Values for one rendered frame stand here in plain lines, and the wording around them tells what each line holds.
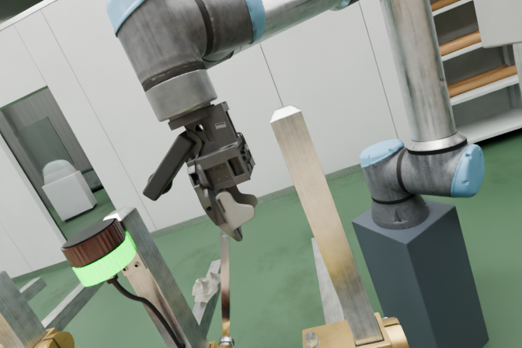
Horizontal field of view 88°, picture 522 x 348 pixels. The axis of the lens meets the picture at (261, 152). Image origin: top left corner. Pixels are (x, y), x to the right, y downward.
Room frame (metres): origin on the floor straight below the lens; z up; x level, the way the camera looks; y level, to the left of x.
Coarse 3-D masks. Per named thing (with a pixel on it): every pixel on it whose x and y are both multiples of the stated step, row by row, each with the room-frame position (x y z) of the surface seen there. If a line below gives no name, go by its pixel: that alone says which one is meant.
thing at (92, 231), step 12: (96, 228) 0.30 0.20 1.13; (72, 240) 0.29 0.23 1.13; (84, 240) 0.27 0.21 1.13; (108, 252) 0.28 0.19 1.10; (132, 264) 0.33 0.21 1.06; (144, 264) 0.32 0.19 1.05; (120, 288) 0.29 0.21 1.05; (144, 300) 0.31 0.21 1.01; (156, 312) 0.32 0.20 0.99; (168, 324) 0.32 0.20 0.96
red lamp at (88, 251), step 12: (108, 228) 0.29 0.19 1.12; (120, 228) 0.30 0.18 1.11; (96, 240) 0.28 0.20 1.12; (108, 240) 0.28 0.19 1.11; (120, 240) 0.29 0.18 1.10; (72, 252) 0.27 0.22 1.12; (84, 252) 0.27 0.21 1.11; (96, 252) 0.27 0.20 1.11; (72, 264) 0.27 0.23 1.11; (84, 264) 0.27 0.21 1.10
